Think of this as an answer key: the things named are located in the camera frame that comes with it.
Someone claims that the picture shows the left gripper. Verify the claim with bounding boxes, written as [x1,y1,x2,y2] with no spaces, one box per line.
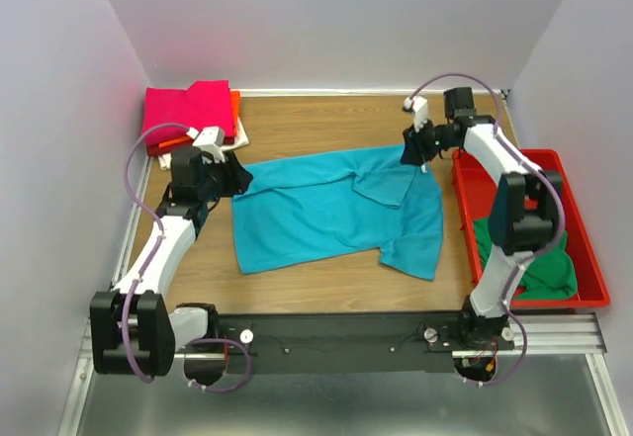
[199,150,255,201]

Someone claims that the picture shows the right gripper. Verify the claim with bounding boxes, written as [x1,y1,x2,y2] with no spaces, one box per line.
[397,116,455,168]

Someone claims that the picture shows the teal t shirt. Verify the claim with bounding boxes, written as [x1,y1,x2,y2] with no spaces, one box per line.
[231,145,443,281]

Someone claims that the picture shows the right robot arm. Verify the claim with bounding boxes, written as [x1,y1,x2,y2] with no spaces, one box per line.
[401,87,565,349]

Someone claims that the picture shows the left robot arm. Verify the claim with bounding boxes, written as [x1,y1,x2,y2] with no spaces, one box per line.
[89,146,253,383]

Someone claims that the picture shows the red plastic bin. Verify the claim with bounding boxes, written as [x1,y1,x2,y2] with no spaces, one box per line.
[452,148,611,310]

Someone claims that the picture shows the white folded t shirt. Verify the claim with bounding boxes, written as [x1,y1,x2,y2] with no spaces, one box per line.
[157,118,249,170]

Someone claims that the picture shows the orange folded t shirt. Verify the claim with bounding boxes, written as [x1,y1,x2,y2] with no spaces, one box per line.
[153,90,240,151]

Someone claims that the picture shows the pink folded t shirt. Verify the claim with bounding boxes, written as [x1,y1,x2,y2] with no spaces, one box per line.
[141,80,237,144]

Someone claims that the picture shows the green t shirt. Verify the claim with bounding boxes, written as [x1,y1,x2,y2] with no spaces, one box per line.
[472,215,579,302]

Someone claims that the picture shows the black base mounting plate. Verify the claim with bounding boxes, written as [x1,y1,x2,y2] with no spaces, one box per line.
[162,310,515,387]

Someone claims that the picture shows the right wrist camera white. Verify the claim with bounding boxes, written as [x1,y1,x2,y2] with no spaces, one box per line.
[403,95,429,132]

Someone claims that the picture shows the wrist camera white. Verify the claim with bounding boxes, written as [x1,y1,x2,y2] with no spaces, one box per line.
[403,95,429,132]
[186,127,226,162]

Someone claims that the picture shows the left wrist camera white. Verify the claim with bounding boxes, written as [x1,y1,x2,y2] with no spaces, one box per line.
[186,127,226,162]

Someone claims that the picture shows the aluminium frame rail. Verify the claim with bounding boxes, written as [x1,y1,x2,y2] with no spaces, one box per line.
[60,161,608,435]

